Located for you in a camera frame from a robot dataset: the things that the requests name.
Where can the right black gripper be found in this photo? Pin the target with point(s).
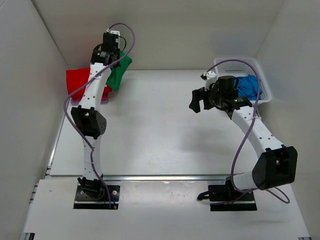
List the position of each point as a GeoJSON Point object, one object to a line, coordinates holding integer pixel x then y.
{"type": "Point", "coordinates": [197, 95]}

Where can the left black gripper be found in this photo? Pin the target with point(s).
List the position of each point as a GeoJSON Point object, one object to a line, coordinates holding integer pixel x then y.
{"type": "Point", "coordinates": [118, 49]}

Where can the green t-shirt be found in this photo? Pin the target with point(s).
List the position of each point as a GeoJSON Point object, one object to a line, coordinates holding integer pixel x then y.
{"type": "Point", "coordinates": [115, 78]}

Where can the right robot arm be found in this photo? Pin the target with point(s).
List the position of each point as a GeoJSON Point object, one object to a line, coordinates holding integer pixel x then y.
{"type": "Point", "coordinates": [276, 163]}

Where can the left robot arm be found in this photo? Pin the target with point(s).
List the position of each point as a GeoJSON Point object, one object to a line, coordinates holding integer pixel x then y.
{"type": "Point", "coordinates": [86, 116]}

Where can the red folded t-shirt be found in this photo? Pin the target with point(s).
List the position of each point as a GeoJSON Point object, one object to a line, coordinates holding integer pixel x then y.
{"type": "Point", "coordinates": [75, 78]}

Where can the white plastic basket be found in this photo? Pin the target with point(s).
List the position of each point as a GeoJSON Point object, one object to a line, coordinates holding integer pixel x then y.
{"type": "Point", "coordinates": [240, 69]}

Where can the blue crumpled t-shirt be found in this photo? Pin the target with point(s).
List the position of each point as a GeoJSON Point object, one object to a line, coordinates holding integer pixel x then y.
{"type": "Point", "coordinates": [248, 87]}

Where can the pink folded t-shirt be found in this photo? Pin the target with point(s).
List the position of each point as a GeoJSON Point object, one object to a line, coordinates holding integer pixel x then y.
{"type": "Point", "coordinates": [103, 98]}

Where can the lavender folded t-shirt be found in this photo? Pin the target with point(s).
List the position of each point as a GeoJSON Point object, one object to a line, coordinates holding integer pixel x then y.
{"type": "Point", "coordinates": [75, 103]}

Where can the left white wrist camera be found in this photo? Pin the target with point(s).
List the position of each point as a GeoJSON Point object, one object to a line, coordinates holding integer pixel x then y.
{"type": "Point", "coordinates": [114, 32]}

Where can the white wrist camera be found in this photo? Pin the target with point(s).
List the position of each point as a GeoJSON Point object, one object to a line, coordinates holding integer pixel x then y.
{"type": "Point", "coordinates": [210, 77]}
{"type": "Point", "coordinates": [114, 32]}

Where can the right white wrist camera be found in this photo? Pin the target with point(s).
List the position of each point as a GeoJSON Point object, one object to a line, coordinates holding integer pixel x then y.
{"type": "Point", "coordinates": [210, 77]}

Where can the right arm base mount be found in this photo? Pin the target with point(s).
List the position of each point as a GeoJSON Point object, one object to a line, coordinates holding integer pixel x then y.
{"type": "Point", "coordinates": [224, 198]}

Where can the aluminium table rail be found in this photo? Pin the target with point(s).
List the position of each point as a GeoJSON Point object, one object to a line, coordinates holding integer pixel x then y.
{"type": "Point", "coordinates": [150, 144]}

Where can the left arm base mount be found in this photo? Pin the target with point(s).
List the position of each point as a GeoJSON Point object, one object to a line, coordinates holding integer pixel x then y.
{"type": "Point", "coordinates": [93, 195]}

